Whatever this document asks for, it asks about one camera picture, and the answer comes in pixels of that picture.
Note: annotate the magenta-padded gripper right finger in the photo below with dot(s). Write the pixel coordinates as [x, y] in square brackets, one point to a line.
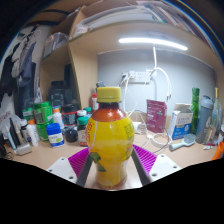
[148, 160]

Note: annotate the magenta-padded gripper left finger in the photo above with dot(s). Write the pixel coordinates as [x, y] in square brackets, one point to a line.
[76, 161]

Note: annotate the yellow drink bottle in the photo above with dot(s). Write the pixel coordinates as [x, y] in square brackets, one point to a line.
[110, 140]

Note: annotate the brown bottle green lid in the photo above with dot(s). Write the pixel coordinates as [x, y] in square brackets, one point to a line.
[82, 131]

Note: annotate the white bottle blue lid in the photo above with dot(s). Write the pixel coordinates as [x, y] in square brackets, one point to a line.
[55, 135]

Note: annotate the light blue hairbrush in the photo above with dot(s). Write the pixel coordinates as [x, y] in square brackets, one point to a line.
[183, 141]

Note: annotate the magenta pouch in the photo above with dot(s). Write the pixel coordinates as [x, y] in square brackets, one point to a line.
[156, 115]

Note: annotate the black jar red label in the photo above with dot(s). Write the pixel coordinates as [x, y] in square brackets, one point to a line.
[69, 115]

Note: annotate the white bottle orange cap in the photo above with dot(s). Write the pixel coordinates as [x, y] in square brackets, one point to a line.
[57, 117]

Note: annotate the green plastic jar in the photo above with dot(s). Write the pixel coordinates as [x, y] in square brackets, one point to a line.
[43, 115]

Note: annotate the red labelled can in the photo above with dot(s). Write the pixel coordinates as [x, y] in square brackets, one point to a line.
[95, 102]

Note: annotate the black appliance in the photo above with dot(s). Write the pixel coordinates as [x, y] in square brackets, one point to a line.
[60, 94]

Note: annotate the tall green bottle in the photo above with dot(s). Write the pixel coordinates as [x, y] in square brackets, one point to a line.
[195, 108]

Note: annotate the clear bottle gold cap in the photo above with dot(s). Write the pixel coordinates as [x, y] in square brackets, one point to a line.
[216, 111]

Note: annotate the dark hanging clothes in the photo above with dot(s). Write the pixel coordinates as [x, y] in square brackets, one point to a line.
[20, 66]

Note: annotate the white LED light bar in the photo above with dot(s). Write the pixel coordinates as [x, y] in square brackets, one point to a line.
[153, 42]

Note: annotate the white wall power strip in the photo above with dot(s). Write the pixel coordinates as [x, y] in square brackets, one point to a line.
[138, 77]

